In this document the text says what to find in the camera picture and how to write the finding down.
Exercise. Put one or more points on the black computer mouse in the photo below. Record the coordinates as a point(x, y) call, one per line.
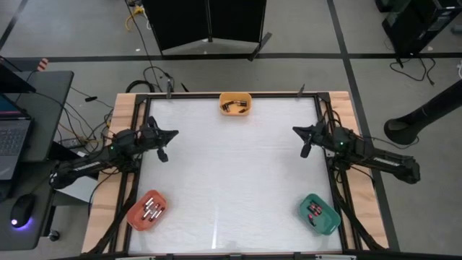
point(22, 209)

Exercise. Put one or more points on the white glossy work sheet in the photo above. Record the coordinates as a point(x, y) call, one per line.
point(234, 180)

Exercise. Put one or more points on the white flat box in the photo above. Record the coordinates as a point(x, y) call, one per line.
point(77, 189)

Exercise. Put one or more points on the black desk caster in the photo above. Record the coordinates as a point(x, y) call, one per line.
point(54, 235)

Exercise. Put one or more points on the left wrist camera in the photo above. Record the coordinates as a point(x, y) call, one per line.
point(152, 122)

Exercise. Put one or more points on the black folding divider screen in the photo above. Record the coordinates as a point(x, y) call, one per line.
point(180, 21)

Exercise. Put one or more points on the grey laptop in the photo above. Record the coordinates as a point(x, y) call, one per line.
point(11, 141)

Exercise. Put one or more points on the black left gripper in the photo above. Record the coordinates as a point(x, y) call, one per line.
point(153, 139)

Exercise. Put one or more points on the black monitor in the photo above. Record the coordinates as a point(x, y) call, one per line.
point(11, 79)

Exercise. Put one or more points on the black desk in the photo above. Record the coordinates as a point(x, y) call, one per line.
point(50, 108)

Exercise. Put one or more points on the yellow plastic bin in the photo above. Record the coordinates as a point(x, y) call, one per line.
point(234, 112)

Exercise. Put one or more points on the black equipment cart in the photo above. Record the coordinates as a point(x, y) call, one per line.
point(415, 25)

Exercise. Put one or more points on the orange plastic bin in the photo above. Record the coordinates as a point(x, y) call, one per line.
point(135, 220)

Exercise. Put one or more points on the black support post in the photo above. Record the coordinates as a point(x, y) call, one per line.
point(426, 112)

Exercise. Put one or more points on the black flat box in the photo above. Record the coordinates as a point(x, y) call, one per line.
point(63, 151)

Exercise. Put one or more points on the black power strip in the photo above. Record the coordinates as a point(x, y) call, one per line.
point(72, 143)

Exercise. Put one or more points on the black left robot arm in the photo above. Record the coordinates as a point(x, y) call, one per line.
point(90, 162)

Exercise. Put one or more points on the black table edge clamp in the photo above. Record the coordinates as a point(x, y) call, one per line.
point(301, 91)
point(169, 90)

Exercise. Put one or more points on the red white striped block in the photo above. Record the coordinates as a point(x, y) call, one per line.
point(42, 64)

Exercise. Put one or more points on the green plastic bin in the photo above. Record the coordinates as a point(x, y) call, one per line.
point(326, 224)

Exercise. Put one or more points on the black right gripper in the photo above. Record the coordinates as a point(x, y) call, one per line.
point(330, 139)

